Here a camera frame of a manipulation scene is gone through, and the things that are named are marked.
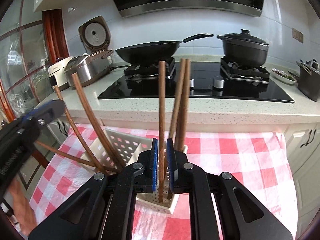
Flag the brown wooden chopstick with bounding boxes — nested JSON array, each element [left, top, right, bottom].
[[72, 73, 125, 170], [168, 59, 190, 199], [158, 61, 165, 203], [53, 84, 110, 176], [35, 140, 120, 173], [168, 59, 186, 138]]

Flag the person's left hand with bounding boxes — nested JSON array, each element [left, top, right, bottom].
[[8, 179, 37, 236]]

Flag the white perforated utensil basket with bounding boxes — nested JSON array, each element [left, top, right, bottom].
[[89, 129, 178, 215]]

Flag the white small cooker appliance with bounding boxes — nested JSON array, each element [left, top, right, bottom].
[[48, 56, 73, 91]]

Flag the red wooden glass door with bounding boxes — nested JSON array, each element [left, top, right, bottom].
[[0, 0, 71, 181]]

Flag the red white checkered tablecloth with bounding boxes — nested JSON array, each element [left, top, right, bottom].
[[28, 122, 299, 240]]

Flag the black wok pan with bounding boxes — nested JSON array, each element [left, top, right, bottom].
[[116, 33, 214, 66]]

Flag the black glass gas stove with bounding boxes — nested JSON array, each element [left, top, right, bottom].
[[98, 57, 294, 103]]

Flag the open silver rice cooker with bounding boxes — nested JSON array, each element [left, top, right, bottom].
[[64, 16, 113, 87]]

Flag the black lidded cooking pot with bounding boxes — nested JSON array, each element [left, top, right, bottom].
[[217, 29, 269, 67]]

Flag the white lower cabinets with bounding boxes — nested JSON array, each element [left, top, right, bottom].
[[46, 119, 320, 233]]

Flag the small white plate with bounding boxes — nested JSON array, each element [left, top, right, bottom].
[[270, 68, 297, 85]]

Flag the dark grey stock pot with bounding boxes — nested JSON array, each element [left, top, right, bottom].
[[296, 59, 320, 102]]

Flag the wall power socket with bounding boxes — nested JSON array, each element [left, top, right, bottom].
[[292, 28, 304, 43]]

